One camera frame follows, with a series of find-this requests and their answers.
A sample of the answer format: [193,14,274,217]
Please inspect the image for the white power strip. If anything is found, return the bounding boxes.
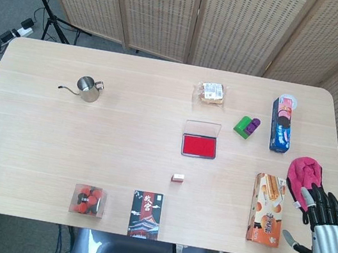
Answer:
[0,23,33,45]

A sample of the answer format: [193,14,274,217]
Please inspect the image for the steel gooseneck pitcher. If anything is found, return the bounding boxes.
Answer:
[56,71,106,104]

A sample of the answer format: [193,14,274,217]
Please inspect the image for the orange biscuit box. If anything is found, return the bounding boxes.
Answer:
[245,171,291,249]

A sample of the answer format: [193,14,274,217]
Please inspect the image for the black red palace box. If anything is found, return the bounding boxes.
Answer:
[126,189,166,241]

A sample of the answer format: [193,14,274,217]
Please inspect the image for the red ink pad case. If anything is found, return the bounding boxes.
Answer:
[179,118,223,162]

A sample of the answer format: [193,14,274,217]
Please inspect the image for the clear bread snack packet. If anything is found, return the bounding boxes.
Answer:
[191,79,230,110]

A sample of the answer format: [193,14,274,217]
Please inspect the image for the small pink eraser block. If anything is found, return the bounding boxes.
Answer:
[171,172,186,184]

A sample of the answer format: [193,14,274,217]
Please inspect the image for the blue cable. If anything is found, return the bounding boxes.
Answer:
[52,224,67,253]

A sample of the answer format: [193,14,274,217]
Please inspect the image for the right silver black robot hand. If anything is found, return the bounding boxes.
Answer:
[279,181,338,253]

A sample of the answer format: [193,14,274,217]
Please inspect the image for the blue cookie box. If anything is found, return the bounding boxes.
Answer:
[264,96,300,154]

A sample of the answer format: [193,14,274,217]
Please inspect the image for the wooden rattan folding screen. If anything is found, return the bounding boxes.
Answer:
[0,0,338,253]

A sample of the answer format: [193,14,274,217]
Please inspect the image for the green purple toy block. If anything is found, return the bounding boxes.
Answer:
[232,114,262,142]

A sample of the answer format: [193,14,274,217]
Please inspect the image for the clear box red black balls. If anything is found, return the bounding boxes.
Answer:
[68,182,110,220]

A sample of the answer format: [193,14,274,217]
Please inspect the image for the pink black cloth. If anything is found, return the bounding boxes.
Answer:
[279,154,328,227]

